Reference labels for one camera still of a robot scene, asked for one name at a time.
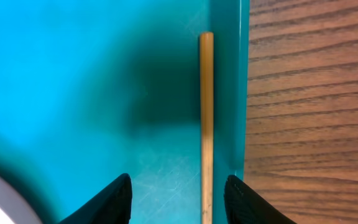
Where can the teal serving tray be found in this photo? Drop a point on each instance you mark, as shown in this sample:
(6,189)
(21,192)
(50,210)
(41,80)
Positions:
(93,89)

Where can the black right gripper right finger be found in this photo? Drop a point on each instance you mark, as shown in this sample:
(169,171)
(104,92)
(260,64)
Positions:
(245,206)

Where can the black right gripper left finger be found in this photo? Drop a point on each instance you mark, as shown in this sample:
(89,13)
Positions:
(112,205)

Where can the large white plate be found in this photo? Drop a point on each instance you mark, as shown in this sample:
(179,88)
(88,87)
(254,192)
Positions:
(14,208)

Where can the wooden chopstick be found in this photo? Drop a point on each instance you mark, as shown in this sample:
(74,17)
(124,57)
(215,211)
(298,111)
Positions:
(207,125)

